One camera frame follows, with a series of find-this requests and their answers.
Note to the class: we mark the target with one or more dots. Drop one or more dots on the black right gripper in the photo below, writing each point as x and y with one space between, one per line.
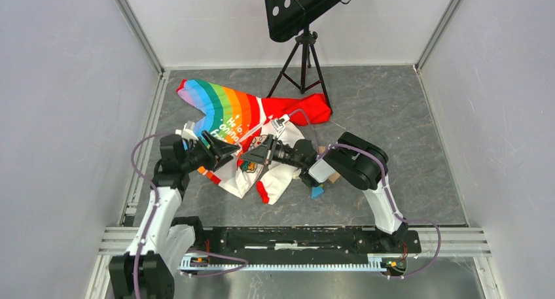
268 152

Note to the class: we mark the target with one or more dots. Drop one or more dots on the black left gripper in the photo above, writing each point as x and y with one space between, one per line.
221 149

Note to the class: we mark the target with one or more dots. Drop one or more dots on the rainbow cartoon zip jacket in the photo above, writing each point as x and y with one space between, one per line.
237 118

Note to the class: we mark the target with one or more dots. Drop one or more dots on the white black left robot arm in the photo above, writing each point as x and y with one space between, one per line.
147 268

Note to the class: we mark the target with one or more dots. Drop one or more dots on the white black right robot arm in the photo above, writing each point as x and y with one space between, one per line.
362 164

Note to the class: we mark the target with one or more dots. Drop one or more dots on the blue triangular block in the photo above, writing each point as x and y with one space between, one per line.
317 191

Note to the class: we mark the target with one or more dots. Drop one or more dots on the flat wooden plank block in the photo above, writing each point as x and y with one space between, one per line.
334 177

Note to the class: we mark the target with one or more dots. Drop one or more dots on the black music stand tripod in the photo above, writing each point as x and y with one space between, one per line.
291 19

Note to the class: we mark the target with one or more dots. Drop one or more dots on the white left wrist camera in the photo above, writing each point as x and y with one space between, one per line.
187 132

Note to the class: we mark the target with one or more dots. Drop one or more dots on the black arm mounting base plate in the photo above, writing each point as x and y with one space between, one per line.
301 245

